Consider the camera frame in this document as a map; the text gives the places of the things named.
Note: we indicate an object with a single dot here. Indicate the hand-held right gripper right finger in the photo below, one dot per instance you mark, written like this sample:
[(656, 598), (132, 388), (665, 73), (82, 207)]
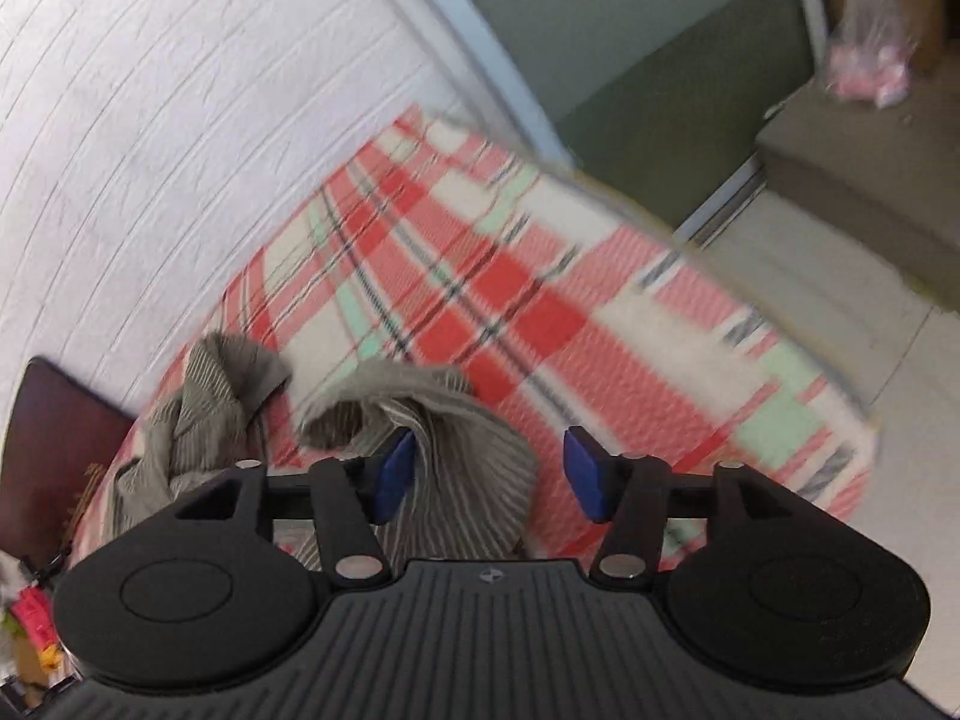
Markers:
[(589, 476)]

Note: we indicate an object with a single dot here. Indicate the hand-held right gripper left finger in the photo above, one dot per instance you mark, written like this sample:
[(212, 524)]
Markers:
[(390, 476)]

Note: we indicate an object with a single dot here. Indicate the grey striped garment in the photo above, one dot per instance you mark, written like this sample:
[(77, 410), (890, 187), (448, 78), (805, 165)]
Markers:
[(472, 465)]

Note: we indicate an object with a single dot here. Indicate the red plaid blanket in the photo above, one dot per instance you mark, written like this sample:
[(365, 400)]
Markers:
[(525, 300)]

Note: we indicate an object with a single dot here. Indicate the dark brown wooden headboard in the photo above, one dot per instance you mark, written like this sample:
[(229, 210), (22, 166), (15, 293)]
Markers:
[(60, 450)]

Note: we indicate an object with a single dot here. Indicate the red cloth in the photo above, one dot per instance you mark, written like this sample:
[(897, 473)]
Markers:
[(34, 607)]

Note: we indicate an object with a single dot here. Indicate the yellow cloth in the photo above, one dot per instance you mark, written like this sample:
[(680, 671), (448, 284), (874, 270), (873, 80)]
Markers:
[(49, 656)]

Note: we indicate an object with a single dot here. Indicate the grey concrete step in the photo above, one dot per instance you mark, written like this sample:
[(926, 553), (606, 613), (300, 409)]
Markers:
[(847, 157)]

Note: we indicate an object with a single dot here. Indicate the pink plastic bag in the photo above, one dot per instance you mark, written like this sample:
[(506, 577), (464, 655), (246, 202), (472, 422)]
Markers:
[(874, 60)]

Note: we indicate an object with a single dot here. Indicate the white door frame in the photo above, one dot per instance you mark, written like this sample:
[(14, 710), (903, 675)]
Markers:
[(480, 37)]

